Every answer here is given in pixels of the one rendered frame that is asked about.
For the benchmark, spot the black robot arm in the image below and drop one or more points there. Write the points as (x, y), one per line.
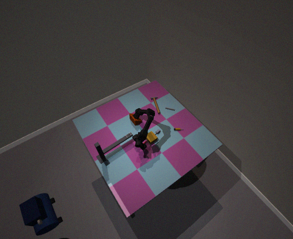
(141, 136)

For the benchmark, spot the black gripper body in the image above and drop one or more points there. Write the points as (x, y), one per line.
(143, 146)

